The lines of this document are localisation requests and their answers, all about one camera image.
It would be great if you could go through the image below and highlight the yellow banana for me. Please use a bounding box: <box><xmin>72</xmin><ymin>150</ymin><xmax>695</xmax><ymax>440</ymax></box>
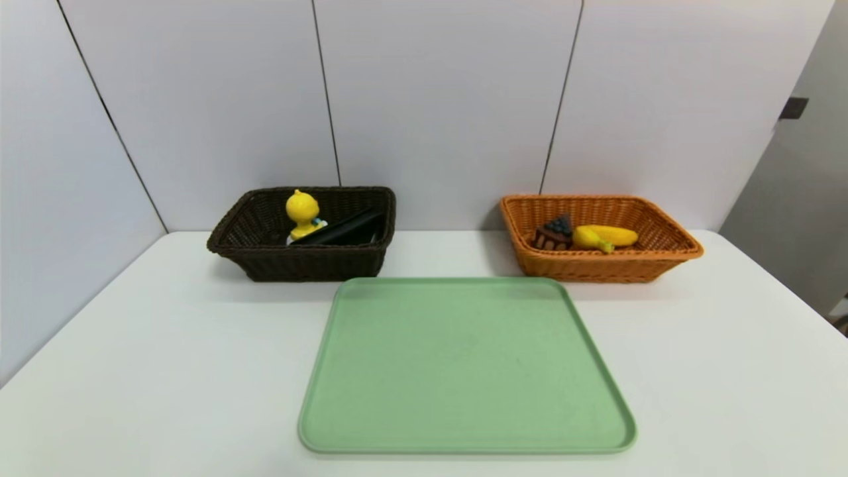
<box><xmin>572</xmin><ymin>225</ymin><xmax>639</xmax><ymax>254</ymax></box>

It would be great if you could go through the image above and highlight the yellow duck toy figure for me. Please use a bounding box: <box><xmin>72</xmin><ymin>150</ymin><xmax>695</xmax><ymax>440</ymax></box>
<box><xmin>286</xmin><ymin>189</ymin><xmax>328</xmax><ymax>244</ymax></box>

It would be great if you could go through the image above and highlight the chocolate blueberry cake slice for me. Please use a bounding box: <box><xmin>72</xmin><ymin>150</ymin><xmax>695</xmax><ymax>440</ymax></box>
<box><xmin>533</xmin><ymin>215</ymin><xmax>574</xmax><ymax>252</ymax></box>

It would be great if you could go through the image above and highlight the dark brown wicker basket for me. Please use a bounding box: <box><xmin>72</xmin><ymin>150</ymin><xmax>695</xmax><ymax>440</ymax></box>
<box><xmin>206</xmin><ymin>186</ymin><xmax>396</xmax><ymax>282</ymax></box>

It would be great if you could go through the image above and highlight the green plastic tray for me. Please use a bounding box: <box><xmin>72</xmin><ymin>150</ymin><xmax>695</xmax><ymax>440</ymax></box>
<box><xmin>297</xmin><ymin>276</ymin><xmax>638</xmax><ymax>455</ymax></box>

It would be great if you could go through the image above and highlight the black leather glasses case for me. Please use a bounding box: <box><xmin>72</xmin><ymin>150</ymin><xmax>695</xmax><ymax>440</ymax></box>
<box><xmin>291</xmin><ymin>209</ymin><xmax>380</xmax><ymax>246</ymax></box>

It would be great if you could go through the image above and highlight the orange wicker basket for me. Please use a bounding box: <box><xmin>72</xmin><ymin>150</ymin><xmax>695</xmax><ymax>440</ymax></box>
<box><xmin>500</xmin><ymin>194</ymin><xmax>704</xmax><ymax>284</ymax></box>

